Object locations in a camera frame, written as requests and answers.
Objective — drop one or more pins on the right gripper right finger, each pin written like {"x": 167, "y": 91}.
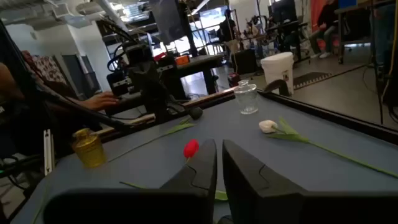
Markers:
{"x": 248, "y": 186}

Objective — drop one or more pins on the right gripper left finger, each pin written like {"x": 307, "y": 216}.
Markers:
{"x": 192, "y": 180}

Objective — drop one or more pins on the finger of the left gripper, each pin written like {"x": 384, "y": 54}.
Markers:
{"x": 158, "y": 88}
{"x": 140, "y": 88}

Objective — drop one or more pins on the red artificial tulip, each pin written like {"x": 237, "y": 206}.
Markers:
{"x": 191, "y": 148}

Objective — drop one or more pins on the white artificial tulip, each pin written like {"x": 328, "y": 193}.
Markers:
{"x": 267, "y": 126}

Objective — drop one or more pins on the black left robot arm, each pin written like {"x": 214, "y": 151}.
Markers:
{"x": 136, "y": 51}

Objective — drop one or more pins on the amber glass vase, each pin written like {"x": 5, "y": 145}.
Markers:
{"x": 88, "y": 152}

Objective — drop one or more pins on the clear glass vase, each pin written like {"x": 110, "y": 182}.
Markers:
{"x": 246, "y": 99}

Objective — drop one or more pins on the small red device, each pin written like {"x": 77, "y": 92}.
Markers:
{"x": 160, "y": 56}

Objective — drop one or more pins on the orange box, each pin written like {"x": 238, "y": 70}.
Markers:
{"x": 182, "y": 60}

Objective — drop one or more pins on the black computer monitor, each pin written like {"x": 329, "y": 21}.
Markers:
{"x": 168, "y": 21}

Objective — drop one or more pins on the floral patterned fabric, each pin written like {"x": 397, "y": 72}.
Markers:
{"x": 46, "y": 70}

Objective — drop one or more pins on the red canister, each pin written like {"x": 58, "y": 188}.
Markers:
{"x": 234, "y": 80}

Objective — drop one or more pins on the black equipment case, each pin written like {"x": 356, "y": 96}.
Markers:
{"x": 245, "y": 62}

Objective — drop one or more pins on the white plastic bucket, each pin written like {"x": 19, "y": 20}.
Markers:
{"x": 277, "y": 70}

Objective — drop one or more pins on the black ribbed floor mat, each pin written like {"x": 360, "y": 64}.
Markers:
{"x": 311, "y": 80}

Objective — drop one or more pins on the orange curtain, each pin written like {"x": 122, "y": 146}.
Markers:
{"x": 315, "y": 12}

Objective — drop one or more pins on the silver frame bracket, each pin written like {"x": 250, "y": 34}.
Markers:
{"x": 47, "y": 152}

